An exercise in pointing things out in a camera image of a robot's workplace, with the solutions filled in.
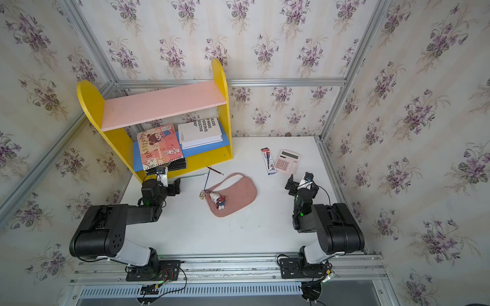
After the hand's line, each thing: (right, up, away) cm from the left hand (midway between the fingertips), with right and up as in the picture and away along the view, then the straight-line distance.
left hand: (174, 179), depth 93 cm
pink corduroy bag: (+32, -9, -1) cm, 33 cm away
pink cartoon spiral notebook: (-9, +16, +2) cm, 19 cm away
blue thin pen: (+15, -2, +8) cm, 17 cm away
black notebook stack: (-2, +7, +10) cm, 12 cm away
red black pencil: (+19, +3, +11) cm, 22 cm away
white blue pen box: (+49, +6, +12) cm, 51 cm away
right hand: (+64, +1, -4) cm, 64 cm away
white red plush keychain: (+24, -9, -7) cm, 26 cm away
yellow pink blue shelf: (-2, +26, +8) cm, 27 cm away
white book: (+11, +23, +5) cm, 26 cm away
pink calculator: (+59, +8, +11) cm, 61 cm away
